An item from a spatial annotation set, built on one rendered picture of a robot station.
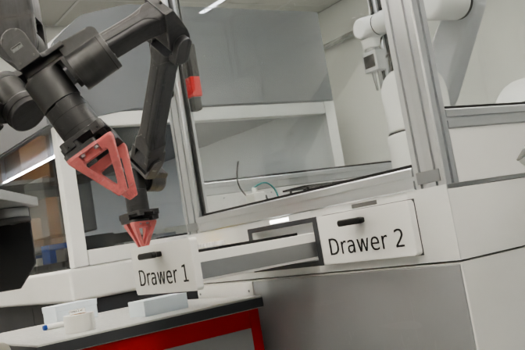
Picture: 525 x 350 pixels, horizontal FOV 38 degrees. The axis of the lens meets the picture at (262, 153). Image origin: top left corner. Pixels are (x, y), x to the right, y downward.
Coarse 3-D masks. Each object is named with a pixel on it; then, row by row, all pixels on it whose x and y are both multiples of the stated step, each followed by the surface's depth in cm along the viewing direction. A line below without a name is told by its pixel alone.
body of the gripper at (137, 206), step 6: (138, 192) 196; (144, 192) 197; (126, 198) 197; (132, 198) 195; (138, 198) 195; (144, 198) 196; (126, 204) 197; (132, 204) 195; (138, 204) 195; (144, 204) 196; (132, 210) 195; (138, 210) 192; (144, 210) 193; (150, 210) 194; (156, 210) 195; (120, 216) 198; (132, 216) 195; (138, 216) 196
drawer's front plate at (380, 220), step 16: (368, 208) 161; (384, 208) 157; (400, 208) 154; (320, 224) 174; (336, 224) 170; (368, 224) 162; (384, 224) 158; (400, 224) 154; (416, 224) 152; (352, 240) 166; (368, 240) 162; (384, 240) 158; (416, 240) 151; (336, 256) 171; (352, 256) 166; (368, 256) 162; (384, 256) 158; (400, 256) 155
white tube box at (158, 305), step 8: (160, 296) 198; (168, 296) 192; (176, 296) 193; (184, 296) 195; (128, 304) 194; (136, 304) 191; (144, 304) 188; (152, 304) 189; (160, 304) 190; (168, 304) 192; (176, 304) 193; (184, 304) 194; (136, 312) 191; (144, 312) 188; (152, 312) 189; (160, 312) 190
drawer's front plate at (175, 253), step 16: (176, 240) 164; (192, 240) 159; (160, 256) 170; (176, 256) 164; (192, 256) 159; (144, 272) 177; (176, 272) 165; (192, 272) 159; (144, 288) 178; (160, 288) 171; (176, 288) 165; (192, 288) 159
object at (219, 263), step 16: (272, 240) 173; (288, 240) 175; (304, 240) 178; (208, 256) 163; (224, 256) 165; (240, 256) 167; (256, 256) 169; (272, 256) 172; (288, 256) 174; (304, 256) 177; (208, 272) 162; (224, 272) 164; (240, 272) 166
